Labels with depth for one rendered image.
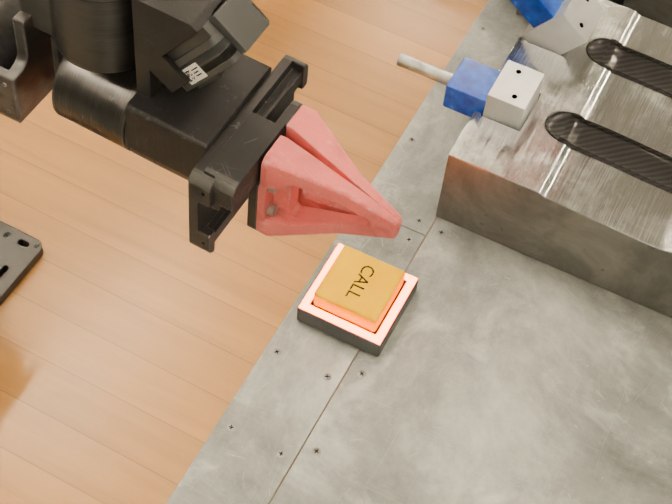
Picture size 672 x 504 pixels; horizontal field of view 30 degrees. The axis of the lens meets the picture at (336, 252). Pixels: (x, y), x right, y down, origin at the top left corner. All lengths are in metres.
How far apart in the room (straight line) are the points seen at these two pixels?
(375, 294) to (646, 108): 0.31
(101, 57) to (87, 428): 0.46
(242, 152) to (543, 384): 0.51
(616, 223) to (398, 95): 0.29
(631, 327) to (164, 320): 0.41
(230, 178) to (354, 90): 0.64
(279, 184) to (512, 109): 0.50
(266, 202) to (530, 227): 0.49
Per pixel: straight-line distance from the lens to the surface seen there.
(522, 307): 1.13
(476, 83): 1.15
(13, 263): 1.14
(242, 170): 0.64
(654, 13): 1.37
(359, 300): 1.07
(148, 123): 0.66
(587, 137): 1.16
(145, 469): 1.03
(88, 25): 0.65
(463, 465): 1.04
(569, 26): 1.19
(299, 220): 0.69
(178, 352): 1.08
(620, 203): 1.12
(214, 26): 0.61
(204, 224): 0.68
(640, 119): 1.18
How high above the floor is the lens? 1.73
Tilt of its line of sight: 54 degrees down
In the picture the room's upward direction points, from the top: 6 degrees clockwise
